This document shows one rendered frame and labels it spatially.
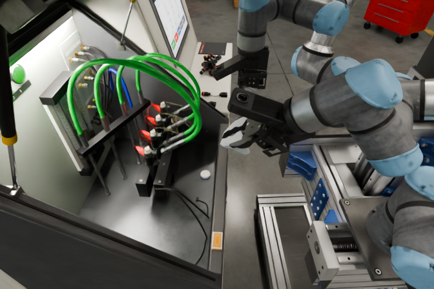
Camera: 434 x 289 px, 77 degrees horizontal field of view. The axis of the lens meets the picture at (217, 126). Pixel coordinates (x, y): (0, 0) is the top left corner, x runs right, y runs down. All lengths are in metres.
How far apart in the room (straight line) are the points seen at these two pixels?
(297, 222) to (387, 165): 1.34
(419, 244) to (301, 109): 0.34
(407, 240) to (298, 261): 1.09
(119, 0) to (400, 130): 0.89
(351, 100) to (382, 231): 0.48
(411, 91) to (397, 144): 0.13
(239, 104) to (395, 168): 0.27
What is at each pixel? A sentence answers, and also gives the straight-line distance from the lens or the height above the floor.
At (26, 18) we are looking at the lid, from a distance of 0.33.
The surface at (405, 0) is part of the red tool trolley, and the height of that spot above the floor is 0.56.
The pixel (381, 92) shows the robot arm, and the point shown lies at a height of 1.53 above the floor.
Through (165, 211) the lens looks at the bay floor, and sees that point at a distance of 1.08.
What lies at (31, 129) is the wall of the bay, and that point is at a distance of 0.91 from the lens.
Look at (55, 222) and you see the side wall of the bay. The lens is 0.64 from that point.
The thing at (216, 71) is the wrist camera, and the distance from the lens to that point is 0.81.
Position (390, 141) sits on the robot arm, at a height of 1.45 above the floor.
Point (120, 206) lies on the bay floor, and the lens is 1.13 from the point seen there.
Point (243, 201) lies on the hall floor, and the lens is 2.08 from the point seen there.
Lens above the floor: 1.75
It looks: 42 degrees down
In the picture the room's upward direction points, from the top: straight up
